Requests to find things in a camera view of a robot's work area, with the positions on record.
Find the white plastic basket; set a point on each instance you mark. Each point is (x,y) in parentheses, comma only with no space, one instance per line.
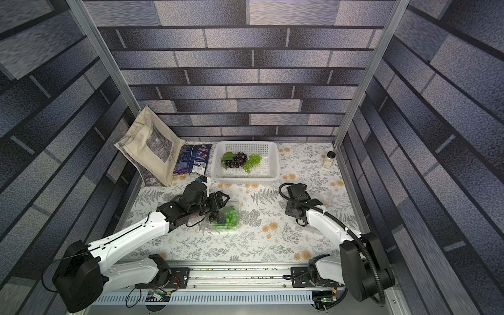
(265,173)

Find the blue snack bag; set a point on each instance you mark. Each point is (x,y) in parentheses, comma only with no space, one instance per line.
(193,159)

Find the left aluminium frame post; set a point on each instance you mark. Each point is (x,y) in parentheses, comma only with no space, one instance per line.
(94,36)

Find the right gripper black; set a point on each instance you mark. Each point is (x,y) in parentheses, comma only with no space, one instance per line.
(296,192)

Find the floral tablecloth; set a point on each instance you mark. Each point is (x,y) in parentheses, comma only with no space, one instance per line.
(266,233)

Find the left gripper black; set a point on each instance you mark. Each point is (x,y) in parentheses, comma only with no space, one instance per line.
(218,202)

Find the bright green grape bunch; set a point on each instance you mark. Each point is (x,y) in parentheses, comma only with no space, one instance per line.
(231,220)

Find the dark purple grape bunch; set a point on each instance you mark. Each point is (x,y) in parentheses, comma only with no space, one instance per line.
(234,161)

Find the aluminium rail base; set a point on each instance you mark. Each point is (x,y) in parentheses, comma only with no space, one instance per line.
(229,284)

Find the beige canvas tote bag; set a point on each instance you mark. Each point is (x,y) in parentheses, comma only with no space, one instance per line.
(152,147)

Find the aluminium frame post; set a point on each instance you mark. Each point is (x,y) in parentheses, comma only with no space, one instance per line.
(359,95)
(94,36)

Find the small bottle black cap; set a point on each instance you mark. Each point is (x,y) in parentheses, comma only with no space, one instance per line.
(329,159)

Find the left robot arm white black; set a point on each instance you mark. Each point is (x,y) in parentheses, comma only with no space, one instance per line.
(88,271)

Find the green circuit board right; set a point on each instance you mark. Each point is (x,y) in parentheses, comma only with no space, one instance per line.
(324,300)

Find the small dark grape bunch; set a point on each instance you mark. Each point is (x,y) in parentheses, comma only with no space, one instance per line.
(216,217)

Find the right aluminium frame post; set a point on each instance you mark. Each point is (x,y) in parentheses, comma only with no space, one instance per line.
(359,95)

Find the clear clamshell container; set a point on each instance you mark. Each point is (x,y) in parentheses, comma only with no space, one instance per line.
(235,205)
(335,200)

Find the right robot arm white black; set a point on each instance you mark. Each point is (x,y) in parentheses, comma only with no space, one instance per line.
(362,268)

